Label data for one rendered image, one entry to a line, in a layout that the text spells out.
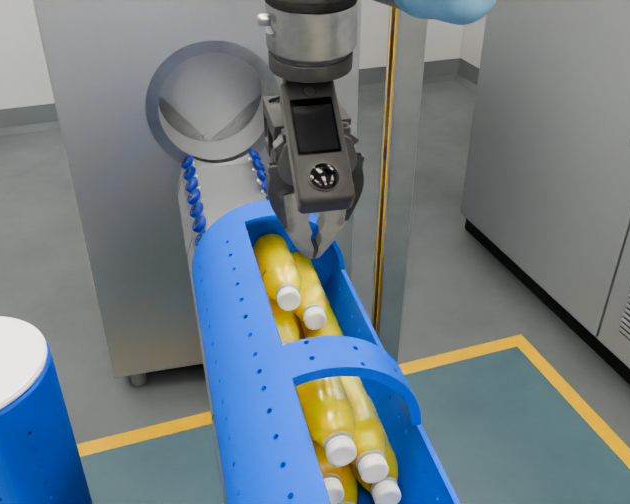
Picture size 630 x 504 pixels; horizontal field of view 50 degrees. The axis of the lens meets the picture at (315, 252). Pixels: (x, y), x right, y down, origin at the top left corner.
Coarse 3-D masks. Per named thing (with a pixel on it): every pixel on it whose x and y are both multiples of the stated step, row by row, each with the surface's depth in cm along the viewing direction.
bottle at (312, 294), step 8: (296, 256) 129; (304, 256) 129; (296, 264) 126; (304, 264) 127; (312, 264) 129; (304, 272) 124; (312, 272) 125; (304, 280) 122; (312, 280) 122; (304, 288) 120; (312, 288) 120; (320, 288) 121; (304, 296) 119; (312, 296) 119; (320, 296) 120; (304, 304) 118; (312, 304) 118; (320, 304) 119; (296, 312) 120; (304, 312) 118
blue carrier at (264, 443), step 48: (240, 240) 115; (288, 240) 129; (240, 288) 105; (336, 288) 132; (240, 336) 97; (336, 336) 92; (240, 384) 90; (288, 384) 85; (384, 384) 90; (240, 432) 85; (288, 432) 79; (240, 480) 81; (288, 480) 74; (432, 480) 92
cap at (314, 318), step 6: (306, 312) 117; (312, 312) 116; (318, 312) 116; (306, 318) 116; (312, 318) 117; (318, 318) 117; (324, 318) 117; (306, 324) 117; (312, 324) 117; (318, 324) 118; (324, 324) 118
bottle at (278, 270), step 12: (264, 240) 125; (276, 240) 125; (264, 252) 122; (276, 252) 121; (288, 252) 123; (264, 264) 120; (276, 264) 118; (288, 264) 118; (264, 276) 118; (276, 276) 116; (288, 276) 115; (300, 276) 119; (276, 288) 115; (300, 288) 117; (276, 300) 116
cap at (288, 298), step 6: (288, 288) 114; (294, 288) 114; (282, 294) 113; (288, 294) 113; (294, 294) 113; (282, 300) 113; (288, 300) 113; (294, 300) 114; (300, 300) 114; (282, 306) 114; (288, 306) 114; (294, 306) 114
